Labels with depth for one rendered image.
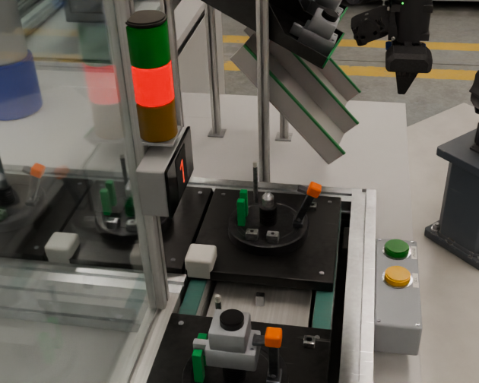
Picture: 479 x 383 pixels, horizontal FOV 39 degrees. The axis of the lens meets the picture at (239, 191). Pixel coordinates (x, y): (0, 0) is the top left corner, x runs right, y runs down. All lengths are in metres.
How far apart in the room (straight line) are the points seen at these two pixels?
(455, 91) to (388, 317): 3.04
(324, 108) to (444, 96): 2.55
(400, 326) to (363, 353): 0.08
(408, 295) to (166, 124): 0.47
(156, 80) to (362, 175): 0.80
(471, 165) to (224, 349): 0.58
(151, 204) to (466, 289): 0.63
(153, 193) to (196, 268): 0.27
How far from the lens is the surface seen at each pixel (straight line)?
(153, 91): 0.82
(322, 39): 1.25
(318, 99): 1.40
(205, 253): 1.09
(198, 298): 1.08
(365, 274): 1.10
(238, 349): 0.84
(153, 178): 0.84
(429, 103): 3.83
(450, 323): 1.19
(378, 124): 1.74
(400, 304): 1.06
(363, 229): 1.21
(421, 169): 1.57
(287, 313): 1.09
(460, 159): 1.23
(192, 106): 1.83
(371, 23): 0.98
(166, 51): 0.81
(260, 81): 1.23
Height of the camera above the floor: 1.68
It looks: 34 degrees down
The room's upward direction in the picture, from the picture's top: 2 degrees counter-clockwise
